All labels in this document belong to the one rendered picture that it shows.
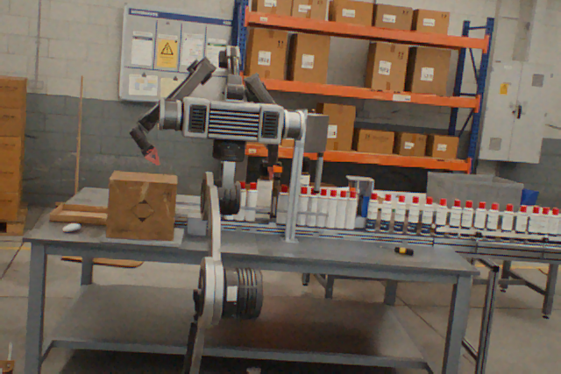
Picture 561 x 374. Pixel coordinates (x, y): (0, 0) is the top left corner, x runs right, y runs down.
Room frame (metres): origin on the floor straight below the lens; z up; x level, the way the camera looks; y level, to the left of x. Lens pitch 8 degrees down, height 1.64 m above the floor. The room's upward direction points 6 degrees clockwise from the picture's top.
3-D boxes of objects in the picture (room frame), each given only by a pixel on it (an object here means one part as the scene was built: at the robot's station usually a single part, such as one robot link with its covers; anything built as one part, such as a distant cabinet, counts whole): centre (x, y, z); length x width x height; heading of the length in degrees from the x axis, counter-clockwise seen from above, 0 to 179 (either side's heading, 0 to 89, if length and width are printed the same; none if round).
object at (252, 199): (3.46, 0.14, 0.98); 0.05 x 0.05 x 0.20
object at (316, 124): (3.40, -0.13, 1.38); 0.17 x 0.10 x 0.19; 151
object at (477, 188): (5.15, -1.49, 0.91); 0.60 x 0.40 x 0.22; 106
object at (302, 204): (3.48, -0.13, 0.98); 0.05 x 0.05 x 0.20
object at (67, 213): (3.38, 0.97, 0.85); 0.30 x 0.26 x 0.04; 95
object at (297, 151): (3.33, -0.07, 1.16); 0.04 x 0.04 x 0.67; 5
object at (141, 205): (3.10, 0.63, 0.99); 0.30 x 0.24 x 0.27; 100
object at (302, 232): (3.47, -0.02, 0.85); 1.65 x 0.11 x 0.05; 95
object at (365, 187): (3.60, -0.43, 1.01); 0.14 x 0.13 x 0.26; 95
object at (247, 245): (3.65, 0.13, 0.82); 2.10 x 1.31 x 0.02; 95
